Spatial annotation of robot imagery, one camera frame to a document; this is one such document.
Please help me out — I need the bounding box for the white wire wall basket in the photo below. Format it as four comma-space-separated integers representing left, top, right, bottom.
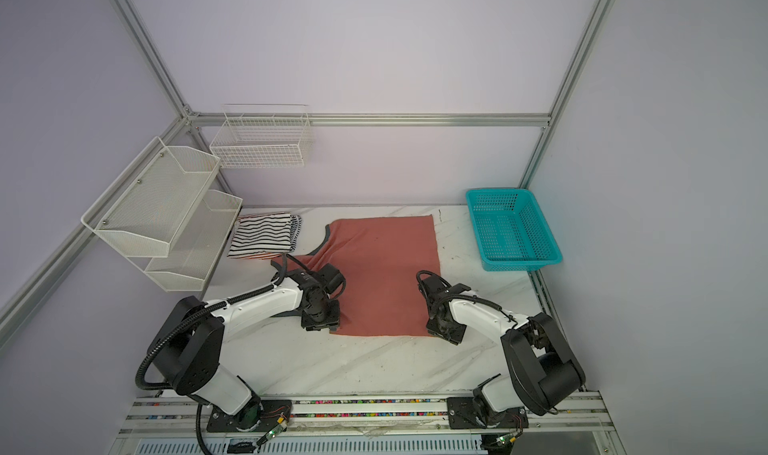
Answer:
209, 104, 315, 169

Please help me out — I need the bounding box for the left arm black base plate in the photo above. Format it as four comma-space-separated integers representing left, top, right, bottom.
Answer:
206, 399, 293, 434

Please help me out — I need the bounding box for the right thin black cable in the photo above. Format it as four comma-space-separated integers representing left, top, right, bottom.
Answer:
415, 268, 559, 417

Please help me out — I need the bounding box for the dusty red tank top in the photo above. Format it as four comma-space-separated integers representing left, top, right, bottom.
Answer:
288, 215, 440, 337

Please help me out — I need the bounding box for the black white striped tank top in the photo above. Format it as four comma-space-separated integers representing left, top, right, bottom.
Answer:
227, 212, 294, 260

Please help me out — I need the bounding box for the aluminium mounting rail frame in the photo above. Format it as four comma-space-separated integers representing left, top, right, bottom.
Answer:
108, 272, 627, 454

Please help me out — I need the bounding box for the aluminium enclosure frame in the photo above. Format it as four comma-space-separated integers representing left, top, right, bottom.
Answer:
1, 0, 616, 351

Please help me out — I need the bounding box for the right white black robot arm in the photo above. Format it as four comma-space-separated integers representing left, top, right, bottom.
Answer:
416, 270, 586, 426

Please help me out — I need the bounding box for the left black corrugated cable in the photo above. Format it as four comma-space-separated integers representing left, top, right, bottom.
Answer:
134, 253, 325, 455

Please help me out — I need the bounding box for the blue white striped folded top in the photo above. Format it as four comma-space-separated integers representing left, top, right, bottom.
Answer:
290, 215, 303, 252

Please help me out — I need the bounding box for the lower white mesh shelf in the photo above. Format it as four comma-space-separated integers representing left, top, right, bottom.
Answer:
142, 190, 242, 292

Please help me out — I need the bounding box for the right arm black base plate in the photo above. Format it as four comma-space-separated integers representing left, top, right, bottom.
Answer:
446, 397, 529, 430

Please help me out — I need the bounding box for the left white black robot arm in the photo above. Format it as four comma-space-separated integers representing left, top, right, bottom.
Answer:
135, 264, 347, 426

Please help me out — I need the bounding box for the teal plastic basket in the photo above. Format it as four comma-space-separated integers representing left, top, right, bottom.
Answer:
466, 188, 562, 272

